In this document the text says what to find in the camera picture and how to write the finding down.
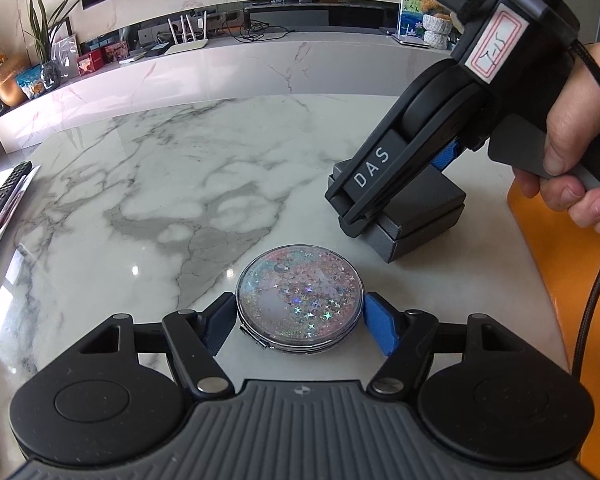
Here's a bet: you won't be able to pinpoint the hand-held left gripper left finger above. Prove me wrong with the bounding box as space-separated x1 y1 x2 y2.
77 292 237 401

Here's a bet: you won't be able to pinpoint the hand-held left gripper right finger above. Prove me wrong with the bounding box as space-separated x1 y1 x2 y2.
363 290 517 397

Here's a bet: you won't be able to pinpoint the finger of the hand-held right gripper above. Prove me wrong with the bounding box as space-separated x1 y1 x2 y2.
340 140 465 238

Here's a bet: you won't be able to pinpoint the dark grey box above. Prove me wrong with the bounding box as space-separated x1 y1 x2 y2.
327 159 467 264

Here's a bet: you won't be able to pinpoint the glitter compact mirror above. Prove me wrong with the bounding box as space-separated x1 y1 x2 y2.
234 244 366 356

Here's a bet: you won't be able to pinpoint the white marble desktop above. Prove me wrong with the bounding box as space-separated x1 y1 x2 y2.
0 94 567 411

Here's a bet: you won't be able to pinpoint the person's right hand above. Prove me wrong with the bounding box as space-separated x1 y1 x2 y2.
511 39 600 234

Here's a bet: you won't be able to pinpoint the silver laptop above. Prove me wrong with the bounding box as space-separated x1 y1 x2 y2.
389 30 432 49

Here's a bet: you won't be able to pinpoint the white textured pot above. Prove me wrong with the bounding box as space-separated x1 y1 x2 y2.
422 14 454 51

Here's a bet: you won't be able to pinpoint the white marble tv cabinet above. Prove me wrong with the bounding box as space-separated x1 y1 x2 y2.
0 27 462 156

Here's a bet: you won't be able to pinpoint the white papers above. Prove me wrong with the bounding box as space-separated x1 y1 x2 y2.
0 164 42 282

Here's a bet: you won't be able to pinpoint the black remote control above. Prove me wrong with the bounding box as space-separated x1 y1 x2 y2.
0 160 34 257

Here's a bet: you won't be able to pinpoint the white router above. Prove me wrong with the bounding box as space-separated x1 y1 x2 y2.
164 9 209 56

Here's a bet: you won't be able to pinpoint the floral gift box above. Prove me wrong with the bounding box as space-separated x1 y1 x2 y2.
103 41 131 64

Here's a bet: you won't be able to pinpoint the red gift box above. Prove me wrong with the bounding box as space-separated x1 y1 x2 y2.
77 49 106 77

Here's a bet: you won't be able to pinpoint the blue snack bag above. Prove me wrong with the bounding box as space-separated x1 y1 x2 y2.
16 66 47 100

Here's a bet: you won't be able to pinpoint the clear plastic bag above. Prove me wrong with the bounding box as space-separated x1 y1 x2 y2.
51 34 80 81

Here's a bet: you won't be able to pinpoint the gold vase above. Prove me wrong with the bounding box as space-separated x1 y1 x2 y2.
0 59 29 109

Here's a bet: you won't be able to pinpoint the leafy plant in glass vase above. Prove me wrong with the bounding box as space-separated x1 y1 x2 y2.
24 0 82 87

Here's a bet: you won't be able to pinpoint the painted picture frame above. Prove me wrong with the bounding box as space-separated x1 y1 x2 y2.
399 0 427 37

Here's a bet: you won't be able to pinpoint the black wrist strap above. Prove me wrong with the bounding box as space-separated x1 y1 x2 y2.
571 41 600 112

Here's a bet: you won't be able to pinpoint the black cables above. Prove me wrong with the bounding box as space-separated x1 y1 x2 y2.
232 19 297 43

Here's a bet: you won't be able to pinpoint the black braided cable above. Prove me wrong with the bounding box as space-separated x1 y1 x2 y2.
571 230 600 377

